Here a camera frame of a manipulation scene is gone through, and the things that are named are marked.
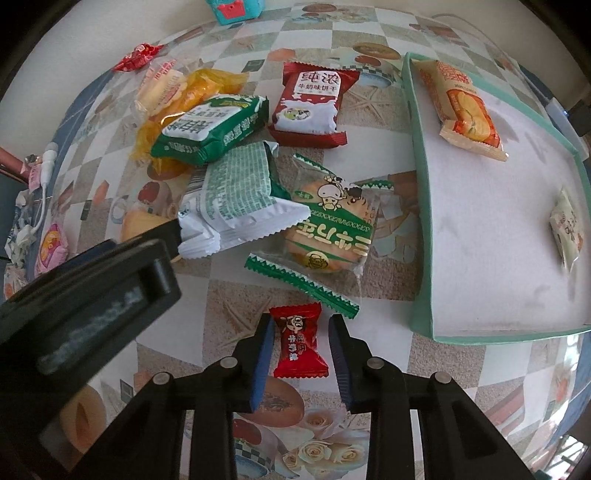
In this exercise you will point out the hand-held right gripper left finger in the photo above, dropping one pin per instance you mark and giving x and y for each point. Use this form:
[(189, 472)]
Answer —
[(261, 364)]

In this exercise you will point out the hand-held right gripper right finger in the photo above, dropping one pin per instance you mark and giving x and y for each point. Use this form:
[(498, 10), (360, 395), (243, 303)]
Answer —
[(342, 364)]

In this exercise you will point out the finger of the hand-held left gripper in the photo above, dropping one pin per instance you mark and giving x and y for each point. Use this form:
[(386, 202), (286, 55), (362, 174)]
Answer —
[(159, 233)]

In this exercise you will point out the small red candy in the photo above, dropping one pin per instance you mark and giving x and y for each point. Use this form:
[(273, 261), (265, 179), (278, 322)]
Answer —
[(298, 339)]

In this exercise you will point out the clear green-edged biscuit packet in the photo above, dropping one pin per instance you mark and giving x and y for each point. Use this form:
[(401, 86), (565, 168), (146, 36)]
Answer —
[(323, 230)]

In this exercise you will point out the yellow snack packet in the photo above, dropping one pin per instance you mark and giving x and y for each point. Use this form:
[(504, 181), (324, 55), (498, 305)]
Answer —
[(207, 83)]

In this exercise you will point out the red milk biscuit packet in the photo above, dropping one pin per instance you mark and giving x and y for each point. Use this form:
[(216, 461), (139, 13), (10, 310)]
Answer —
[(307, 104)]

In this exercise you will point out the teal shallow box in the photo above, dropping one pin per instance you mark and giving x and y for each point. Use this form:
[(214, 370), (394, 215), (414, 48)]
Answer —
[(489, 221)]

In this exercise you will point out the pink snack packet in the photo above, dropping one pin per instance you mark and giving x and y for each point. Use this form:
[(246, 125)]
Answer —
[(53, 247)]

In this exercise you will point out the printed checkered tablecloth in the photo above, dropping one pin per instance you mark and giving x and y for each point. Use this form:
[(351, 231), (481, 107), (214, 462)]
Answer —
[(221, 286)]

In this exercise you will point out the clear pale cake packet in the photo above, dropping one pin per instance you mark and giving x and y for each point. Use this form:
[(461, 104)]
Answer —
[(159, 87)]

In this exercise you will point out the red crinkled candy wrapper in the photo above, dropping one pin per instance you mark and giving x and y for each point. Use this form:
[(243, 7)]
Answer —
[(136, 57)]

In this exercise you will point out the teal toy box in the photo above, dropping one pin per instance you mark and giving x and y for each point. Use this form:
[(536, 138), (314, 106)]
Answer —
[(233, 8)]

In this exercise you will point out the small cream packet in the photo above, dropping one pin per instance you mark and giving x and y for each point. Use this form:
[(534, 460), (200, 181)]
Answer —
[(567, 226)]

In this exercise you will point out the orange biscuit packet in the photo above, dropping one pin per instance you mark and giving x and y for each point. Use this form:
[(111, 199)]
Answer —
[(466, 108)]

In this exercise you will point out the white charger block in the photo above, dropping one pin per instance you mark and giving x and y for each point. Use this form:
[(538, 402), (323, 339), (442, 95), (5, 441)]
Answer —
[(561, 117)]

